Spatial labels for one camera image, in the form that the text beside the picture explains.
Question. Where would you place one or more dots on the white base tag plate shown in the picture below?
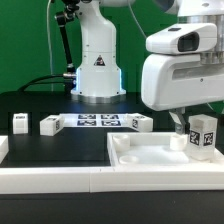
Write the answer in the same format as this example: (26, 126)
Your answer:
(94, 120)

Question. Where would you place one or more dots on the white square table top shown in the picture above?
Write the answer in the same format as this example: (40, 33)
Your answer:
(150, 149)

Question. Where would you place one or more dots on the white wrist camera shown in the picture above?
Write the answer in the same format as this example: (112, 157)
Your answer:
(183, 39)

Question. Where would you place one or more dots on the white U-shaped obstacle fence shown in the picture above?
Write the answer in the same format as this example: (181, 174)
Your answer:
(208, 175)

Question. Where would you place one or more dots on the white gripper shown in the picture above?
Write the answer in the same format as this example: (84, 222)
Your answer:
(170, 82)

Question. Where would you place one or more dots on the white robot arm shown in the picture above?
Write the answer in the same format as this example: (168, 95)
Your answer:
(98, 79)

